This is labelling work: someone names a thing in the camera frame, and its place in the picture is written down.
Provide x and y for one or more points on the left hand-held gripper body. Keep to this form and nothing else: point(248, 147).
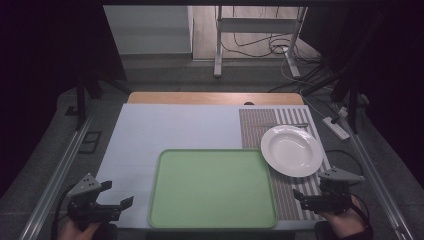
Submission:
point(83, 206)

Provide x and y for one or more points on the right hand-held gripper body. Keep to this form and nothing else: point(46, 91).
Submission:
point(333, 201)

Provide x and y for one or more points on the person's right hand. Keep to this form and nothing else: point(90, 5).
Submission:
point(348, 223)

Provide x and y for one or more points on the person's left hand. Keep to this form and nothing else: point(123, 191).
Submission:
point(75, 232)

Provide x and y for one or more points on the white round plate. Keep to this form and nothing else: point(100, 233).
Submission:
point(291, 151)

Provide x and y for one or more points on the white power strip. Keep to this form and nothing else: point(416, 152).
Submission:
point(335, 128)

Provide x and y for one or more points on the striped grey placemat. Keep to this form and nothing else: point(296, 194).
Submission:
point(256, 133)

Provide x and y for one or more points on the black tripod stand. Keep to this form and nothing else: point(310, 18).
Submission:
point(353, 110)
point(80, 106)

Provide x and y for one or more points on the pale blue table mat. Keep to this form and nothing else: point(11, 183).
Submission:
point(166, 126)

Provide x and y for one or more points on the green plastic tray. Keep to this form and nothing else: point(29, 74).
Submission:
point(213, 190)

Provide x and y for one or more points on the white panel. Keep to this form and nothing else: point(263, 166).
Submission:
point(146, 30)

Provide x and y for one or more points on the white metal stand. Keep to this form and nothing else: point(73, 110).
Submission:
point(218, 50)

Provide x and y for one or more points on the aluminium rail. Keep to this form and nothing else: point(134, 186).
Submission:
point(380, 188)
point(56, 180)

